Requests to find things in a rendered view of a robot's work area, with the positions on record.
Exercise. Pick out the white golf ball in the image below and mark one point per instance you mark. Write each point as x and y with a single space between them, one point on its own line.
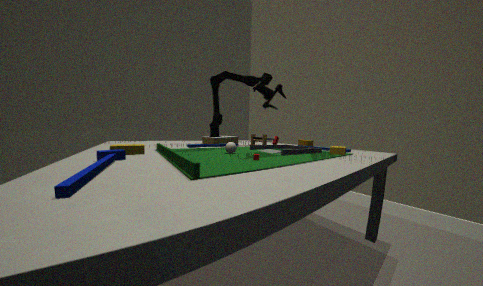
230 147

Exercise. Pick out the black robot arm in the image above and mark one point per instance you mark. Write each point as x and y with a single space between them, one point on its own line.
248 80

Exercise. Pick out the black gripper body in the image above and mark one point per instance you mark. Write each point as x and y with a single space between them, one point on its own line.
268 94

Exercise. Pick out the green putting mat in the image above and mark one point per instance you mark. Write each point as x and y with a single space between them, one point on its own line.
217 162

